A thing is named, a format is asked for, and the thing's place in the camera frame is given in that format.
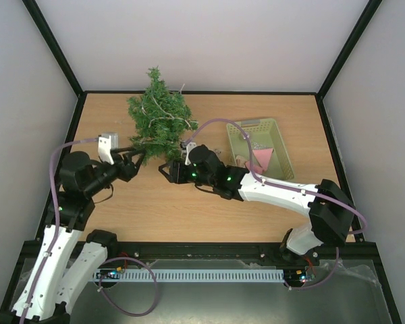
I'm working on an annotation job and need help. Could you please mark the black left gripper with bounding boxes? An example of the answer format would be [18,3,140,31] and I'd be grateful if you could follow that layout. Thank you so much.
[85,146,148,196]

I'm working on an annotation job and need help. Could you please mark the small green christmas tree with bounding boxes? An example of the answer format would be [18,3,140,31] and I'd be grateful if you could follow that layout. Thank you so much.
[128,67,198,164]

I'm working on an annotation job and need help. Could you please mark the clear led string lights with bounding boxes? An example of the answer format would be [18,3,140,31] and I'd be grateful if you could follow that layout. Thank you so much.
[138,81,198,145]

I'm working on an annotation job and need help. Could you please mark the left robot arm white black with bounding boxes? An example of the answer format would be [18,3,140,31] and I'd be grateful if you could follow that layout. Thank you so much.
[0,140,146,323]

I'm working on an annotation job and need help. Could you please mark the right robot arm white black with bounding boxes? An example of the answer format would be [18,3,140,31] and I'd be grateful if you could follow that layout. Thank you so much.
[159,144,354,265]

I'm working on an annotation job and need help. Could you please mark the pink paper ornament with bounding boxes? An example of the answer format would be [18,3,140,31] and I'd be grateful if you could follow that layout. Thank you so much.
[235,155,264,174]

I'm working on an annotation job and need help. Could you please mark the pink triangular paper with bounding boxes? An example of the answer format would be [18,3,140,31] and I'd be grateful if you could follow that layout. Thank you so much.
[252,148,273,171]

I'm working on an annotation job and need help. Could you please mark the green plastic basket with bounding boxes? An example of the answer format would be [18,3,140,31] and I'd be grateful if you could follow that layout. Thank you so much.
[226,118,294,180]

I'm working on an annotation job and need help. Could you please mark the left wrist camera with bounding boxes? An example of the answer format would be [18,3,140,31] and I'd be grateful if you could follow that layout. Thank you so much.
[97,132,119,165]

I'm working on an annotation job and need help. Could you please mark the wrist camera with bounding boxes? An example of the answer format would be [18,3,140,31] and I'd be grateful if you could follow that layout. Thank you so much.
[97,132,119,165]
[180,141,196,165]

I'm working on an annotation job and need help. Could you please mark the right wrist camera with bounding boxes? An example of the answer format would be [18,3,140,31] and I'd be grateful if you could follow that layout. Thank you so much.
[180,141,196,165]

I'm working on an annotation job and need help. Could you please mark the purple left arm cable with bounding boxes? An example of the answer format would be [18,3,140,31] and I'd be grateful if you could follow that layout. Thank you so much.
[18,136,159,321]

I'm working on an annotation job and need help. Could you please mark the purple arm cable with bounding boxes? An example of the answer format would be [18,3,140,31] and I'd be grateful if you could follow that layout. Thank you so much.
[185,117,369,291]
[18,136,159,321]

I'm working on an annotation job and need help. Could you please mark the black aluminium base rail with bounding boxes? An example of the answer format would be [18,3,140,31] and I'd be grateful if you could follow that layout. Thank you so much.
[17,240,382,269]

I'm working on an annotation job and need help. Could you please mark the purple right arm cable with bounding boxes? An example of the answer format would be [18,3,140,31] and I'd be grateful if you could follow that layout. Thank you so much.
[185,117,369,291]

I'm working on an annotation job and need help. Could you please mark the light blue cable duct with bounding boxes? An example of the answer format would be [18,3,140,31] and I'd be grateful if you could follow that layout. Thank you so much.
[91,269,284,283]

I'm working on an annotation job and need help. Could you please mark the black enclosure frame post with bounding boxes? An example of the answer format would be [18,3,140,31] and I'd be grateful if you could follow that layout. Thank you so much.
[22,0,84,97]

